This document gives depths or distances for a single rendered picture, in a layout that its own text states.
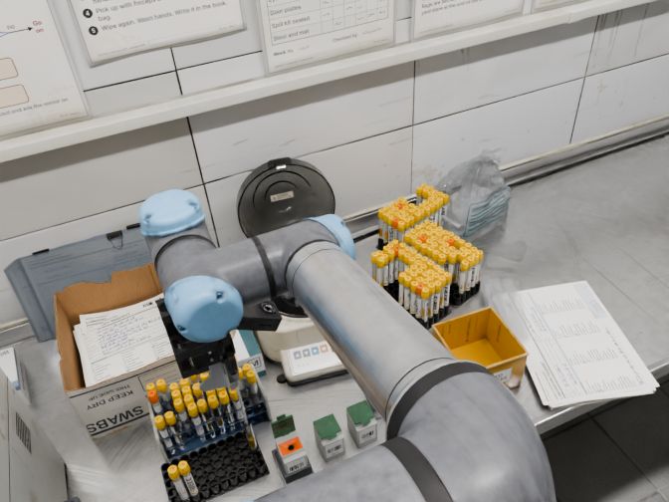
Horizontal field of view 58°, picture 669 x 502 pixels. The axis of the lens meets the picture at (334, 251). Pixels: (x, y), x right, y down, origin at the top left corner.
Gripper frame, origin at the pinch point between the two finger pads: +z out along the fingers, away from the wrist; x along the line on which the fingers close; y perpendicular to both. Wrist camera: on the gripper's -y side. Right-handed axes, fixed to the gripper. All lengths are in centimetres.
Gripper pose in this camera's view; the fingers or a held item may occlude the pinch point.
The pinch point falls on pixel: (234, 379)
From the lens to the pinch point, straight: 97.8
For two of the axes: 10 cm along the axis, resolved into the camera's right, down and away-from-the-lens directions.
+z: 0.6, 7.6, 6.5
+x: 4.2, 5.7, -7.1
